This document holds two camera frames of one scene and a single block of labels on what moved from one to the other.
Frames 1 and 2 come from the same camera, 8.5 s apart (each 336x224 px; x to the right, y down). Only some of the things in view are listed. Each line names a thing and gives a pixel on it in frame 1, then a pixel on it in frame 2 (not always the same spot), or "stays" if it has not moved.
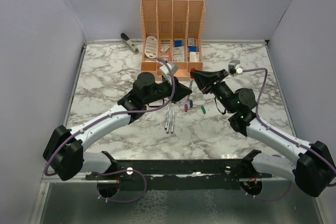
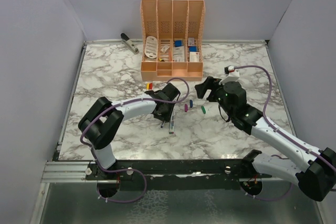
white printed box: x=194 y=56 stays
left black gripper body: x=162 y=90 to x=166 y=115
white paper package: x=178 y=55 stays
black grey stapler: x=128 y=43 stays
